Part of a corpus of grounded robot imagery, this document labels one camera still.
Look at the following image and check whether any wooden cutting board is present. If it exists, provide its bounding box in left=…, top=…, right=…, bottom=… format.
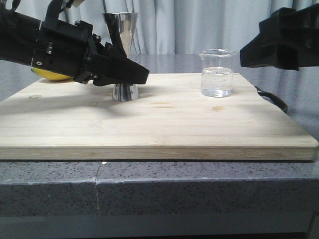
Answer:
left=0, top=74, right=319, bottom=160

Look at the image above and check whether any glass beaker with liquid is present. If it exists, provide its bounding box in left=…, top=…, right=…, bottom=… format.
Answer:
left=199, top=49, right=236, bottom=98

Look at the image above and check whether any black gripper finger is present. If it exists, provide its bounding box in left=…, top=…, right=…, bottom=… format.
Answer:
left=240, top=6, right=319, bottom=71

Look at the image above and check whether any grey curtain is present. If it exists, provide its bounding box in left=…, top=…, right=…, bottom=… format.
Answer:
left=0, top=0, right=319, bottom=57

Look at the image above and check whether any steel double jigger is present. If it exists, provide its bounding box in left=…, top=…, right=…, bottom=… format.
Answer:
left=103, top=12, right=139, bottom=102

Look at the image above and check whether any yellow lemon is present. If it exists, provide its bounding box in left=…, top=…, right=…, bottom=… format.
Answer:
left=31, top=67, right=73, bottom=82

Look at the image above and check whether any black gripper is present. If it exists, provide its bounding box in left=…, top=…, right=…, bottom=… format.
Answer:
left=31, top=19, right=150, bottom=86

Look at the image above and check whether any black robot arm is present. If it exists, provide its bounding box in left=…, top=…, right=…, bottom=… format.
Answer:
left=0, top=0, right=149, bottom=86

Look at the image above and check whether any black board handle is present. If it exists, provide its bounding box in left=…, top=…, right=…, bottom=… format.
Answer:
left=255, top=86, right=288, bottom=113

